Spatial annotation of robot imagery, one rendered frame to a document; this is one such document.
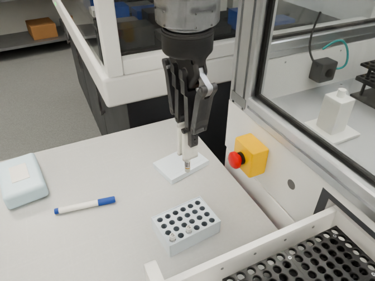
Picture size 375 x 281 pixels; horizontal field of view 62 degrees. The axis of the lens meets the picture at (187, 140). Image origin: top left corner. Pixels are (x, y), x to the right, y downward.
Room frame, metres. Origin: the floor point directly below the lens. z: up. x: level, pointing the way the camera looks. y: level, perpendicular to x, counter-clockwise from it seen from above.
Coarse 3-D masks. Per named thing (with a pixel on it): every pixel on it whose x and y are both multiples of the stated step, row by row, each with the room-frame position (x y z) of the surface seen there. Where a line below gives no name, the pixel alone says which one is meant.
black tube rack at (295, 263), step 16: (304, 240) 0.30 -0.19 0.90; (336, 240) 0.31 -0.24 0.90; (272, 256) 0.28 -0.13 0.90; (288, 256) 0.28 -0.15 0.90; (304, 256) 0.28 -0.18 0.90; (320, 256) 0.30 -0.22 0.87; (336, 256) 0.28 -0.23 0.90; (352, 256) 0.28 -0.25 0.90; (368, 256) 0.28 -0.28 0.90; (240, 272) 0.25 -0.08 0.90; (256, 272) 0.25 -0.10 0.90; (272, 272) 0.25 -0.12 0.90; (288, 272) 0.25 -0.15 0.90; (304, 272) 0.25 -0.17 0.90; (320, 272) 0.27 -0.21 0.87; (336, 272) 0.27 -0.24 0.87; (352, 272) 0.25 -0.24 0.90; (368, 272) 0.25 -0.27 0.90
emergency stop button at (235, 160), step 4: (232, 152) 0.54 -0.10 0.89; (236, 152) 0.54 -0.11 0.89; (228, 156) 0.54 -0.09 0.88; (232, 156) 0.53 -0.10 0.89; (236, 156) 0.53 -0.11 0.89; (240, 156) 0.54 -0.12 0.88; (228, 160) 0.54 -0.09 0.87; (232, 160) 0.53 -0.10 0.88; (236, 160) 0.52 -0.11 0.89; (240, 160) 0.52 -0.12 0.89; (232, 164) 0.52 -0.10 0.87; (236, 164) 0.52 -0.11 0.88; (240, 164) 0.52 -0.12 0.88; (236, 168) 0.52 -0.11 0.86
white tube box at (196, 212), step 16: (176, 208) 0.46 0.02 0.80; (192, 208) 0.46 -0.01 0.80; (208, 208) 0.46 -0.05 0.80; (160, 224) 0.42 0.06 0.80; (176, 224) 0.42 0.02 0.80; (192, 224) 0.42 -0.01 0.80; (208, 224) 0.42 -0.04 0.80; (160, 240) 0.40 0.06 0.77; (176, 240) 0.38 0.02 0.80; (192, 240) 0.39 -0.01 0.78
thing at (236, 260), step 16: (336, 208) 0.38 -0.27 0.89; (304, 224) 0.34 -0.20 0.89; (320, 224) 0.36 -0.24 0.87; (336, 224) 0.36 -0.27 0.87; (352, 224) 0.34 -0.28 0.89; (256, 240) 0.31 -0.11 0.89; (272, 240) 0.31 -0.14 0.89; (288, 240) 0.33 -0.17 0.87; (320, 240) 0.35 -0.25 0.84; (352, 240) 0.33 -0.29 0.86; (368, 240) 0.31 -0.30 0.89; (224, 256) 0.28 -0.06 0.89; (240, 256) 0.28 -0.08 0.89; (256, 256) 0.30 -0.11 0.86; (192, 272) 0.25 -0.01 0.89; (208, 272) 0.26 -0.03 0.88; (224, 272) 0.27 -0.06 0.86
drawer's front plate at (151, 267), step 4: (152, 260) 0.25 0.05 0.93; (144, 264) 0.25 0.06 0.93; (148, 264) 0.25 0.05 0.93; (152, 264) 0.25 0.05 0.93; (156, 264) 0.25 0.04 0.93; (144, 268) 0.25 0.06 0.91; (148, 268) 0.24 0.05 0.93; (152, 268) 0.24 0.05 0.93; (156, 268) 0.24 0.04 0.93; (148, 272) 0.23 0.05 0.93; (152, 272) 0.23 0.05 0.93; (156, 272) 0.23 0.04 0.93; (160, 272) 0.23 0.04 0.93; (148, 276) 0.23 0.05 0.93; (152, 276) 0.23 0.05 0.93; (156, 276) 0.23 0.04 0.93; (160, 276) 0.23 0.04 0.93; (148, 280) 0.23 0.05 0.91; (152, 280) 0.22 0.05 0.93; (156, 280) 0.22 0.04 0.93; (160, 280) 0.22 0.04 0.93; (164, 280) 0.22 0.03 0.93
